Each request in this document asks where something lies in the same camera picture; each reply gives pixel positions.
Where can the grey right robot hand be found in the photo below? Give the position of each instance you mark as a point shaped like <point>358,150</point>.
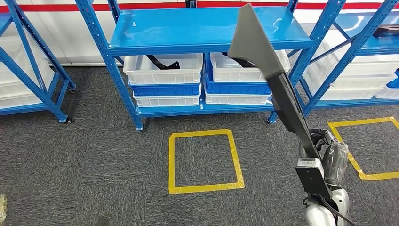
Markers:
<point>336,162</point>

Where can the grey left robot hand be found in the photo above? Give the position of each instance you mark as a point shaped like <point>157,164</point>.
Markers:
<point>103,221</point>

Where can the black plastic plate part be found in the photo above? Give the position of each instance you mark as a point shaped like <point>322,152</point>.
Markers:
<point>255,46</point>

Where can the blue steel shelf rack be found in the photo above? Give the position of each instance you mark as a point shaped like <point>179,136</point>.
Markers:
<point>202,28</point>
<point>31,109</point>
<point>374,50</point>

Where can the black curved trim part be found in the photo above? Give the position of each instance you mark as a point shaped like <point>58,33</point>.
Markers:
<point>246,64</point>
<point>162,65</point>

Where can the yellow floor tape square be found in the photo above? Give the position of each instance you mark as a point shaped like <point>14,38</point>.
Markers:
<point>374,176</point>
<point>202,188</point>

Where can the blue plastic bin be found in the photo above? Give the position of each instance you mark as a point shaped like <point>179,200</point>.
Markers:
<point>237,88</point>
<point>165,89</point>
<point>394,83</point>

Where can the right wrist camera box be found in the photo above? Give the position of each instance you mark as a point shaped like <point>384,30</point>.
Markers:
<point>313,177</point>

